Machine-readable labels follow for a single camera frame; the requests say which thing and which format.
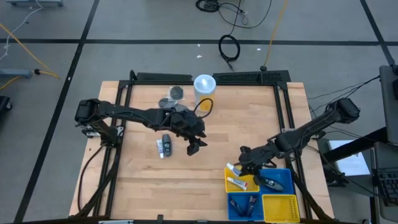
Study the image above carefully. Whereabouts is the blue plastic bin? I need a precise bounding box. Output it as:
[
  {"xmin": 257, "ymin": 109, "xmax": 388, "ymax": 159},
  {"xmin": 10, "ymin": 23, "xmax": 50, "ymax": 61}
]
[
  {"xmin": 226, "ymin": 192, "xmax": 265, "ymax": 222},
  {"xmin": 258, "ymin": 168, "xmax": 295, "ymax": 195}
]

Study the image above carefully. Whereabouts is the white toothpaste tube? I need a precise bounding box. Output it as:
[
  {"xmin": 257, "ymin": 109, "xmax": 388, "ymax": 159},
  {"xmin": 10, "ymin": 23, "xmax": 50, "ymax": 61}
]
[
  {"xmin": 226, "ymin": 162, "xmax": 243, "ymax": 177},
  {"xmin": 155, "ymin": 139, "xmax": 165, "ymax": 159},
  {"xmin": 226, "ymin": 176, "xmax": 249, "ymax": 191}
]

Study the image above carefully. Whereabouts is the black hanging cable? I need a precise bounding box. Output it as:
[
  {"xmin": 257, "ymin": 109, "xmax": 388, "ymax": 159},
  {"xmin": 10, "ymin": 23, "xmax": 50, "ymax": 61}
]
[{"xmin": 217, "ymin": 0, "xmax": 244, "ymax": 71}]

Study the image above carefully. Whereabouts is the white paper sheet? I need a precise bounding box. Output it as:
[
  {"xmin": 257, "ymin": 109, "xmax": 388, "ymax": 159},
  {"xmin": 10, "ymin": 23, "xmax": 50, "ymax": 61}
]
[{"xmin": 328, "ymin": 139, "xmax": 371, "ymax": 177}]

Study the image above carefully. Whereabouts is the black flat plate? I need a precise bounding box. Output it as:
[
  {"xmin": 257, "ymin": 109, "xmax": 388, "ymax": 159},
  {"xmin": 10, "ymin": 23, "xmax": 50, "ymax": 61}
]
[{"xmin": 136, "ymin": 72, "xmax": 193, "ymax": 82}]

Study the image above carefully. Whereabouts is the white canister with yellow label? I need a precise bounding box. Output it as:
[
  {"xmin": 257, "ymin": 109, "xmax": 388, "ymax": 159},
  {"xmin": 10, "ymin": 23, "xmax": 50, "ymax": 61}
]
[{"xmin": 193, "ymin": 73, "xmax": 217, "ymax": 113}]

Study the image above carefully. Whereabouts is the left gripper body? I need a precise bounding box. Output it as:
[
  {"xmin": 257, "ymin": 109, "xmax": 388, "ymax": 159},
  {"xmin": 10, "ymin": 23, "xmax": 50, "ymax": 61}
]
[{"xmin": 169, "ymin": 110, "xmax": 208, "ymax": 139}]

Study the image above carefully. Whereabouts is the black cable bundle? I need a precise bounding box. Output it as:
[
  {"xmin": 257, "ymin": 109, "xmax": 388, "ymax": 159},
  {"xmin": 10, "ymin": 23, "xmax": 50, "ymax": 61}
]
[{"xmin": 195, "ymin": 0, "xmax": 273, "ymax": 29}]

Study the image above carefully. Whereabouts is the white floor cable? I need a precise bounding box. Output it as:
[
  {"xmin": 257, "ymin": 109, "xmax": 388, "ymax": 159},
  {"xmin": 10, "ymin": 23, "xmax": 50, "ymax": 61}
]
[{"xmin": 0, "ymin": 0, "xmax": 44, "ymax": 62}]

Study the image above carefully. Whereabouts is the grey round lid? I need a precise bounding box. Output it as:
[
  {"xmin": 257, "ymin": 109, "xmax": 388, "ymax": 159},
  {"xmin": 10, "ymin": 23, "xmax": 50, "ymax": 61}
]
[{"xmin": 169, "ymin": 86, "xmax": 185, "ymax": 101}]

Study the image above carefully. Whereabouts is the dark grey deodorant bottle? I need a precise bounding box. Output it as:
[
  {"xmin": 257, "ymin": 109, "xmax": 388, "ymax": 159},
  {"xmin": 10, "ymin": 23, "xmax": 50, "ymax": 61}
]
[
  {"xmin": 259, "ymin": 177, "xmax": 285, "ymax": 192},
  {"xmin": 162, "ymin": 134, "xmax": 173, "ymax": 157}
]

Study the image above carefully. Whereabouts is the grey floor foot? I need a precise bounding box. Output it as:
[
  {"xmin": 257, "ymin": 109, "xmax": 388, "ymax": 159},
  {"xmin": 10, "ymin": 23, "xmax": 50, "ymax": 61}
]
[
  {"xmin": 0, "ymin": 68, "xmax": 34, "ymax": 79},
  {"xmin": 6, "ymin": 0, "xmax": 65, "ymax": 7}
]

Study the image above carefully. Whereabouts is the yellow plastic bin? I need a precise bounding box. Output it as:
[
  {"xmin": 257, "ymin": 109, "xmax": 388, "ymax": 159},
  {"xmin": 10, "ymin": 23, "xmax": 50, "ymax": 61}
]
[
  {"xmin": 262, "ymin": 194, "xmax": 301, "ymax": 223},
  {"xmin": 224, "ymin": 167, "xmax": 261, "ymax": 194}
]

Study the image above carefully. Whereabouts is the black caster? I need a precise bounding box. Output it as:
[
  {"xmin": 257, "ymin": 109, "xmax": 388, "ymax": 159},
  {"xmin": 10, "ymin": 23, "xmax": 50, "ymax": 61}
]
[{"xmin": 0, "ymin": 95, "xmax": 13, "ymax": 113}]

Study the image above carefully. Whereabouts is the yellow floor cable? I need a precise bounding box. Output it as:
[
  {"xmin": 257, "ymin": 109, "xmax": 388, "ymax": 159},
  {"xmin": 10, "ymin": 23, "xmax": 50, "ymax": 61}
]
[{"xmin": 0, "ymin": 23, "xmax": 60, "ymax": 91}]

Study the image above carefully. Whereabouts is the black keyboard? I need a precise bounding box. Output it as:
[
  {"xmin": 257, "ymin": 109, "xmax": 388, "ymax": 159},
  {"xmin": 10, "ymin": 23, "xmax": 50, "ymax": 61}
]
[{"xmin": 374, "ymin": 167, "xmax": 398, "ymax": 206}]

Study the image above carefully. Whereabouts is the black perforated plate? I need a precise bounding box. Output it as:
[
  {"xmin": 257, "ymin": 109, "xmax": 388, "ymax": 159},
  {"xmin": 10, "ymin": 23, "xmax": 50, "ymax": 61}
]
[{"xmin": 213, "ymin": 70, "xmax": 292, "ymax": 84}]

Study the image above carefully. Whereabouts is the black metal table frame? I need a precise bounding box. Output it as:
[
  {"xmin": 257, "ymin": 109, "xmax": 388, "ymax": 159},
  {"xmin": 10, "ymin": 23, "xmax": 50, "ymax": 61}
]
[{"xmin": 74, "ymin": 70, "xmax": 335, "ymax": 223}]

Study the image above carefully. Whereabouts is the yellow hanging cable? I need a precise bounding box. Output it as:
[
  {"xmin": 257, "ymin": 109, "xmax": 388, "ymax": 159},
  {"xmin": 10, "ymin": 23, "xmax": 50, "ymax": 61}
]
[{"xmin": 260, "ymin": 0, "xmax": 290, "ymax": 72}]

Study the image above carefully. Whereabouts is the clear packet of grey pads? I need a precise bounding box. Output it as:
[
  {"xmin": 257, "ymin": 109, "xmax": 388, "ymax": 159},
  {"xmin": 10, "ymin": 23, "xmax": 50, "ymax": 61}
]
[{"xmin": 157, "ymin": 97, "xmax": 172, "ymax": 109}]

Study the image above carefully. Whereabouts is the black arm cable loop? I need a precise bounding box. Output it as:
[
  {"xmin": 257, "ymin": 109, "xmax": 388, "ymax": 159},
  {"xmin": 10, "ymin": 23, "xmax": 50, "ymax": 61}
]
[{"xmin": 193, "ymin": 98, "xmax": 215, "ymax": 119}]

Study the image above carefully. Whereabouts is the grey desk panel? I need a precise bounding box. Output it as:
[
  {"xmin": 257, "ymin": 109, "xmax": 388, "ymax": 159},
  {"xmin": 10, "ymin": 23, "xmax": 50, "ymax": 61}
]
[{"xmin": 379, "ymin": 65, "xmax": 398, "ymax": 146}]

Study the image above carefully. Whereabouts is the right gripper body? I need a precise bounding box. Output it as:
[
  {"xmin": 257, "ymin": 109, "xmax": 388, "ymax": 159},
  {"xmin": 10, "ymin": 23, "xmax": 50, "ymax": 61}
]
[{"xmin": 238, "ymin": 145, "xmax": 274, "ymax": 170}]

